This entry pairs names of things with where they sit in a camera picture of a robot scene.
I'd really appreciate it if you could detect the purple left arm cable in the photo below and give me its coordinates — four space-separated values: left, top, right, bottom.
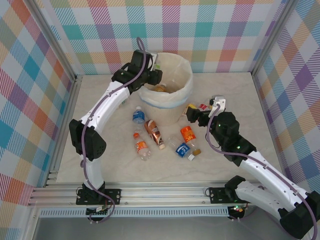
79 36 148 225

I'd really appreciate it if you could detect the white slotted cable duct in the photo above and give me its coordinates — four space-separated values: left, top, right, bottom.
39 208 230 218

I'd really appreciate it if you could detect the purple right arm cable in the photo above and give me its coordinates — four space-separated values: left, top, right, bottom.
206 104 316 240

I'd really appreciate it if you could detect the orange NFC juice bottle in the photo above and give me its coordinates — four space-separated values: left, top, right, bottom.
180 126 202 156

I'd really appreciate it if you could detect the aluminium right corner post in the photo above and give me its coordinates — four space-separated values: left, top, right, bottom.
250 0 300 78

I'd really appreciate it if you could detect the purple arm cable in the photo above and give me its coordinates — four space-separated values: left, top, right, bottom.
206 104 316 240
79 36 148 225

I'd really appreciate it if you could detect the aluminium front rail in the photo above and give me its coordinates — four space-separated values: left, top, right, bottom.
27 180 266 208

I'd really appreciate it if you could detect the brown coffee drink bottle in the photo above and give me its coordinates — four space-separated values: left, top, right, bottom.
143 119 167 151

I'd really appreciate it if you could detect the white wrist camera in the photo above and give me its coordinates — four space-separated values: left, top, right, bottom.
150 51 161 66
208 94 227 112

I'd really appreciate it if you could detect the small orange-label clear bottle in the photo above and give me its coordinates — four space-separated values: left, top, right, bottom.
133 131 153 162

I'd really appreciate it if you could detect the aluminium left side rail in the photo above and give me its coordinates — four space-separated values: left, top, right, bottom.
44 74 85 188

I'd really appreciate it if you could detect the aluminium rail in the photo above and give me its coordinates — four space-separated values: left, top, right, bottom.
27 180 266 208
44 74 85 188

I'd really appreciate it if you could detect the white-label orange drink bottle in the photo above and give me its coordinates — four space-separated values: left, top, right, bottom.
183 101 210 118

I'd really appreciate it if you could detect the aluminium left corner post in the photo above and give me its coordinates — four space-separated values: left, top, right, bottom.
29 0 83 85

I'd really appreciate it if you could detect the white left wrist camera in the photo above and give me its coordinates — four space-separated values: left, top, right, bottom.
150 51 161 66

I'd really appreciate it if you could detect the wide blue-label plastic bottle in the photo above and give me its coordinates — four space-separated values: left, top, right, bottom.
167 136 196 161

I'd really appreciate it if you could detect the beige waste bin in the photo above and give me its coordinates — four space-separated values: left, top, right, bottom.
132 52 195 126

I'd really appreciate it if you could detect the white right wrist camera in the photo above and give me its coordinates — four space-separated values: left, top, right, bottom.
208 94 227 112

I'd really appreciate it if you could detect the small blue-label water bottle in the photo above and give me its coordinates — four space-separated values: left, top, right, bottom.
131 105 147 133

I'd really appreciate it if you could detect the aluminium corner post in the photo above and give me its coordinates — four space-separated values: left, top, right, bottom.
250 0 300 78
29 0 83 85

